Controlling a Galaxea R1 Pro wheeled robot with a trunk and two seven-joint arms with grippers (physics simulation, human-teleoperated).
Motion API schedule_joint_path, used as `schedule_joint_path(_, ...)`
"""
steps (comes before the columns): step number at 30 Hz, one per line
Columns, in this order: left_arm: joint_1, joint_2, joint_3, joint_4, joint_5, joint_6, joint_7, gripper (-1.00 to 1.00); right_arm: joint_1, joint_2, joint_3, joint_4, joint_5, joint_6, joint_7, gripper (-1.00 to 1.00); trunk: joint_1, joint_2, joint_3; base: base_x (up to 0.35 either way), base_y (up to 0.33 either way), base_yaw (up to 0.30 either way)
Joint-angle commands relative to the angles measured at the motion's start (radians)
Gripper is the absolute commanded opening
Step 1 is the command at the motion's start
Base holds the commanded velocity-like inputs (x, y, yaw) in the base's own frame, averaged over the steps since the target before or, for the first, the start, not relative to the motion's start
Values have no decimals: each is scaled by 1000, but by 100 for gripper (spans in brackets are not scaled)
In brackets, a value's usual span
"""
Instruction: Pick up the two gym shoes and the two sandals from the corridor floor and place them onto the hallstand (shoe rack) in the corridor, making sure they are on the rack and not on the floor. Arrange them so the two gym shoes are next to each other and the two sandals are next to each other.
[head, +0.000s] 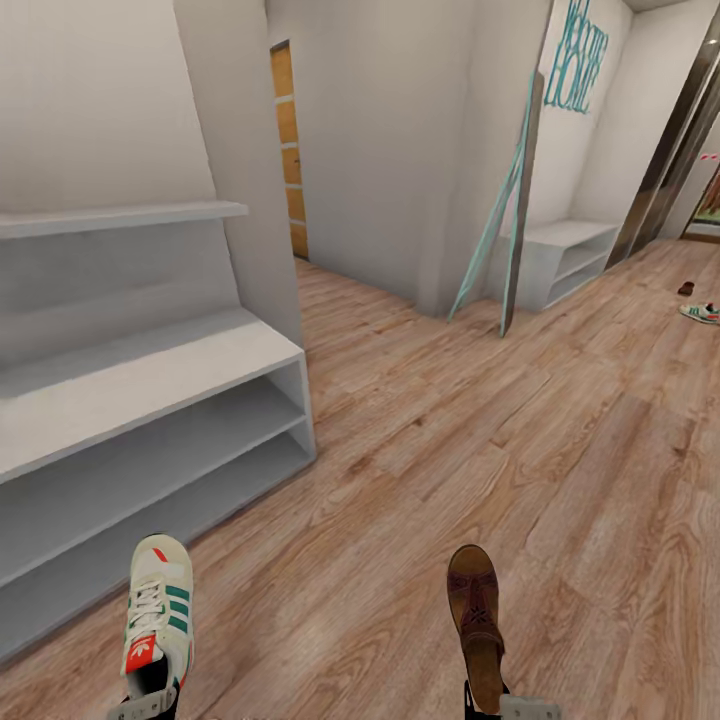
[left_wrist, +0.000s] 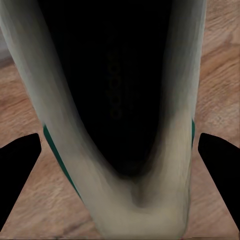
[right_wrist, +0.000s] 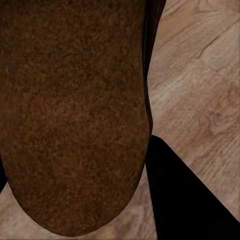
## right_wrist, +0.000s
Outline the sandal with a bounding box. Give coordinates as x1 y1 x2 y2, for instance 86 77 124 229
0 0 167 237

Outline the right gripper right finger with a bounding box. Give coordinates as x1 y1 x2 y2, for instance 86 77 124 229
145 135 240 240

